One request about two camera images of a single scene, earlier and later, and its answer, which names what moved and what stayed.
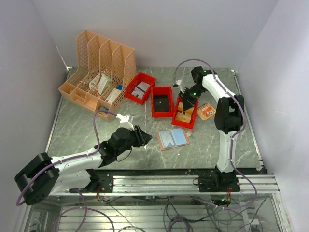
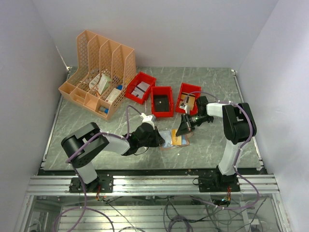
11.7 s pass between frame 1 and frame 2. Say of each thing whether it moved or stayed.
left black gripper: moved
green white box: stayed
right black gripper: moved
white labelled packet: stayed
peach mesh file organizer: stayed
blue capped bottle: stayed
